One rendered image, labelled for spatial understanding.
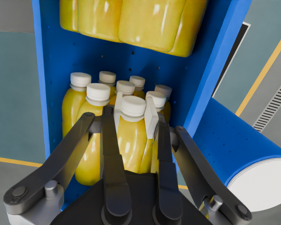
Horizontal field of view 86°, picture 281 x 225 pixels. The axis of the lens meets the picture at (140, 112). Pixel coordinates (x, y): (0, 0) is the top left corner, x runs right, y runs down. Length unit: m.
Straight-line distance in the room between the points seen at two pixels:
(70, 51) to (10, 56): 1.36
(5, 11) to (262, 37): 1.70
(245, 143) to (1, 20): 0.92
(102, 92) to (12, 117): 1.73
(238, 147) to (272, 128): 1.64
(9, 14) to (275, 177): 1.04
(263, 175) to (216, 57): 0.55
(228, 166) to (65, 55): 0.61
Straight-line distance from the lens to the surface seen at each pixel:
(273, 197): 0.82
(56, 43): 0.32
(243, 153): 0.66
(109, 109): 0.16
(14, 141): 2.13
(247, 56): 1.72
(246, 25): 1.49
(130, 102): 0.22
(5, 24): 0.71
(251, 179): 0.68
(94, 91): 0.25
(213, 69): 0.19
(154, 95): 0.28
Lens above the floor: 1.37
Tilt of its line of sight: 63 degrees down
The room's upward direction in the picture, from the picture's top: 173 degrees clockwise
